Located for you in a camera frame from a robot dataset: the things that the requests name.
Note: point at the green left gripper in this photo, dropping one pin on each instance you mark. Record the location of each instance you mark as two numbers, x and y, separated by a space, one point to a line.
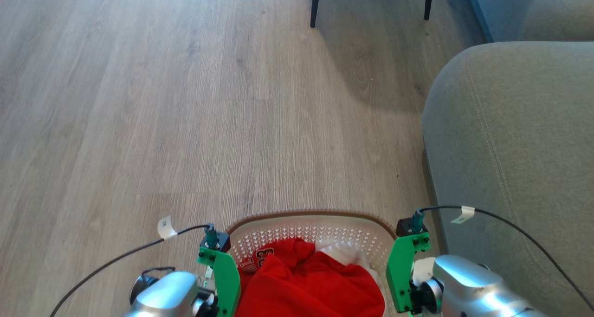
227 280

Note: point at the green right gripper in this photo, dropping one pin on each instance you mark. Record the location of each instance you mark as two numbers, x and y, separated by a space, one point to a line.
399 270

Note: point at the white laundry basket brown rim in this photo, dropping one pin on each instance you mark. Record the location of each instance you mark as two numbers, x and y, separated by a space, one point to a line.
315 226

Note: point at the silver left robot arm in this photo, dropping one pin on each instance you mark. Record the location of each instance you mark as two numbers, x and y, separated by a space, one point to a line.
169 296

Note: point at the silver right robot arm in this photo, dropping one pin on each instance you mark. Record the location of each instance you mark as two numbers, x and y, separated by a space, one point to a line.
468 284

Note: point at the red garment with white print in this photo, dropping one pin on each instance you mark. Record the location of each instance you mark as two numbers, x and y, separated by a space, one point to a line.
315 284

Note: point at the grey fabric sofa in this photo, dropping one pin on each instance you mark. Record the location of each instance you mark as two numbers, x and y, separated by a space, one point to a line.
515 159

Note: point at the black furniture leg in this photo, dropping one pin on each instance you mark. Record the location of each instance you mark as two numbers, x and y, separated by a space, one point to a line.
315 3
429 0

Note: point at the blue-grey sofa section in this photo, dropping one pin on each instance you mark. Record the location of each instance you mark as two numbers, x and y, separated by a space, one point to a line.
533 8

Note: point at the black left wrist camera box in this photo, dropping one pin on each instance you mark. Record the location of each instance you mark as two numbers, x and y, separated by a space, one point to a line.
222 241

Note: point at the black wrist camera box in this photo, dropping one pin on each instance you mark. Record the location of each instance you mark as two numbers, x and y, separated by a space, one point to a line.
404 226
222 241

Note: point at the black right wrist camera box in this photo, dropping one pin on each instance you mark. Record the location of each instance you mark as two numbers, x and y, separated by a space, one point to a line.
404 226

